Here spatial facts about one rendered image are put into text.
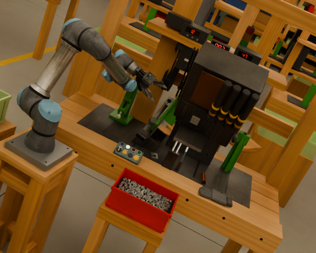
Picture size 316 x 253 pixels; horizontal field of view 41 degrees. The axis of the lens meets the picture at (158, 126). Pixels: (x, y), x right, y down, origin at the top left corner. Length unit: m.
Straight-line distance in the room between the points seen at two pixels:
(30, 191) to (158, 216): 0.62
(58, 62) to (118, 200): 0.73
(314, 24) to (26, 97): 1.63
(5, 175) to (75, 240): 1.02
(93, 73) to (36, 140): 0.90
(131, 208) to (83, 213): 1.29
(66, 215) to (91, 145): 1.01
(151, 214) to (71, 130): 0.69
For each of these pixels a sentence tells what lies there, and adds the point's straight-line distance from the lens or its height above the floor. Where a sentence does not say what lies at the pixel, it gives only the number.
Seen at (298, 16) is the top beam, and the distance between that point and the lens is 2.63.
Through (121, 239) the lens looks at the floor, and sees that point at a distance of 3.24.
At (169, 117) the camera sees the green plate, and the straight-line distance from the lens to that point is 2.43.
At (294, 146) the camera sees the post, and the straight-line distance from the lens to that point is 2.82.
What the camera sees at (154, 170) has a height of 0.90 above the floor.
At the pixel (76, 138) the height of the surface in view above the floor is 0.88.
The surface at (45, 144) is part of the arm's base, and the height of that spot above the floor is 0.93.
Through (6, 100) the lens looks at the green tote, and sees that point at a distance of 2.42.
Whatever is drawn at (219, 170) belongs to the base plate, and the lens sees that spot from 2.68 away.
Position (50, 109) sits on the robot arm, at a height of 1.11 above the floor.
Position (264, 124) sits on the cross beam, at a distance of 2.86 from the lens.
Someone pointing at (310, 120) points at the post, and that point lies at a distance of 2.76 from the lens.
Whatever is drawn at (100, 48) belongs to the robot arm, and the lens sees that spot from 2.09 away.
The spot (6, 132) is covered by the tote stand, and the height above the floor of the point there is 0.77.
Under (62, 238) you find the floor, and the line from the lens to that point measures 3.07.
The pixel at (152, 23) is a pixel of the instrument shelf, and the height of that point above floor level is 1.53.
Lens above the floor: 2.04
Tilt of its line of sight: 23 degrees down
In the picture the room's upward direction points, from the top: 24 degrees clockwise
